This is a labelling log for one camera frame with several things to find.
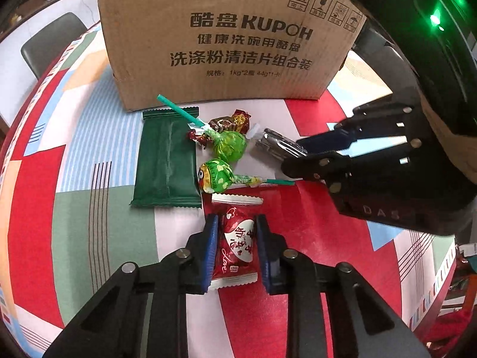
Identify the brown cardboard box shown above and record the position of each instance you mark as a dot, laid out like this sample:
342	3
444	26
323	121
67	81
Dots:
223	7

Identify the red heart print packet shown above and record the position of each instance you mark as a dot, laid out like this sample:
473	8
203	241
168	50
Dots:
236	238

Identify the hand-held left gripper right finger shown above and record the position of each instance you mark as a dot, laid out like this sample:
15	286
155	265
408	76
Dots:
262	253

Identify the green lollipop with turquoise stick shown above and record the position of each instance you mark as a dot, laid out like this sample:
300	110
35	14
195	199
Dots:
229	145

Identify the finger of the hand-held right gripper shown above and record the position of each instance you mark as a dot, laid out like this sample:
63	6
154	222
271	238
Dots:
335	138
316	166

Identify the green lollipop with printed face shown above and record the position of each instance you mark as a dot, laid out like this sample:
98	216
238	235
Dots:
216	175

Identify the dark green snack packet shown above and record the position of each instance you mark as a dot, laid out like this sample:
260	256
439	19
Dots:
164	156

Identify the silver snack packet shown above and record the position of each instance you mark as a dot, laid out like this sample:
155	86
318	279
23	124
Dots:
275	145

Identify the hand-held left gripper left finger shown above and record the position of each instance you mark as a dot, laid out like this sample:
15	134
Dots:
210	253

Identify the small red wrapped candy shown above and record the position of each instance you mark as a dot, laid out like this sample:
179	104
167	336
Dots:
198	138

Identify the gold wrapped candy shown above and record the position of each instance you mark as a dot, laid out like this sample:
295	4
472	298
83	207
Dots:
231	121

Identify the grey dining chair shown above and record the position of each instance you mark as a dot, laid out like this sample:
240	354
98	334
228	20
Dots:
48	41

